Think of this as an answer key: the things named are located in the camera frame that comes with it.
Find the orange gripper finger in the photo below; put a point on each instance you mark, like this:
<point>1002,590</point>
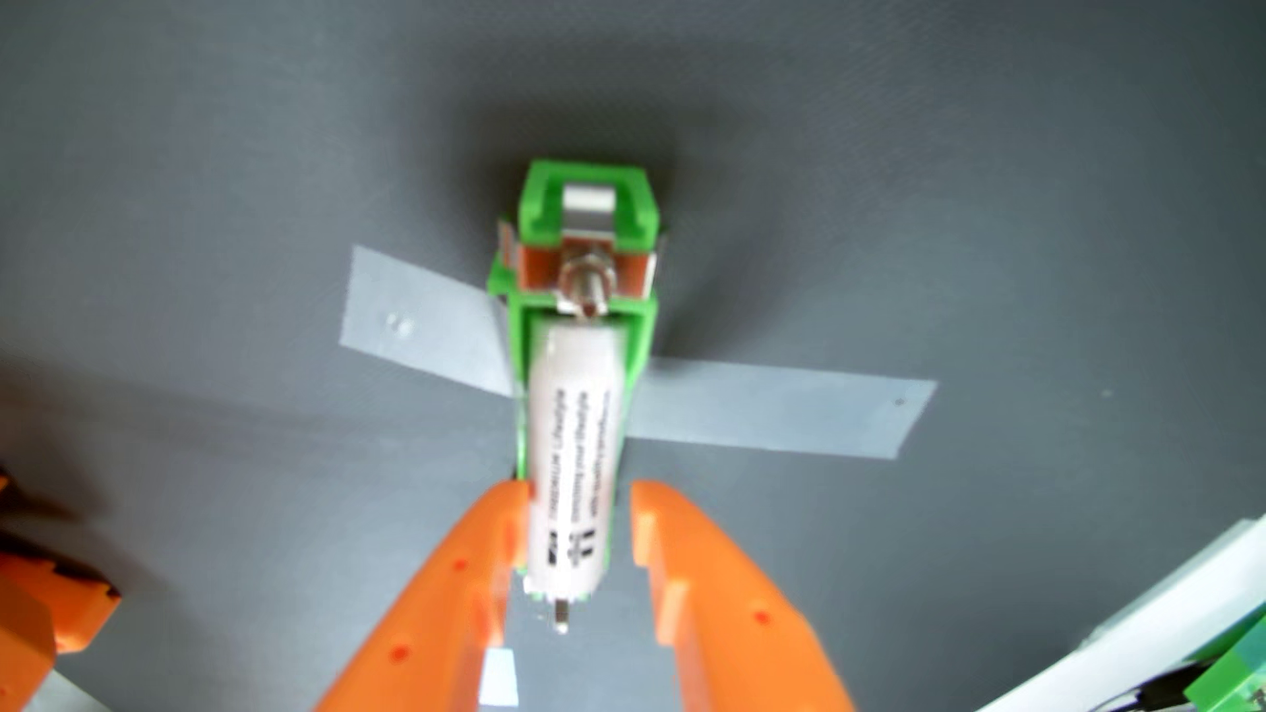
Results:
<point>742,633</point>
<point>425,633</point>

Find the white cylindrical battery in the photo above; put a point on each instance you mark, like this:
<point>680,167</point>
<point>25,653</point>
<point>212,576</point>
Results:
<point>574,445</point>

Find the green battery holder with bolts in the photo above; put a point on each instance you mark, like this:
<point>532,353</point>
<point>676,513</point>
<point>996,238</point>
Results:
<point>539,218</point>

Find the grey tape strip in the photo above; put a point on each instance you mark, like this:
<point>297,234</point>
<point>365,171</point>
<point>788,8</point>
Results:
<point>771,405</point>

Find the orange robot part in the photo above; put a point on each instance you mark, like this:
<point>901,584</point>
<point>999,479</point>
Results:
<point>40,613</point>

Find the green holder with teal tape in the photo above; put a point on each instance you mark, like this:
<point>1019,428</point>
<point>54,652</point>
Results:
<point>1231,672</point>

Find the dark grey mat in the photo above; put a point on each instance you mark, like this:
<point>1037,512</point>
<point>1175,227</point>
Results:
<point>989,198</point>

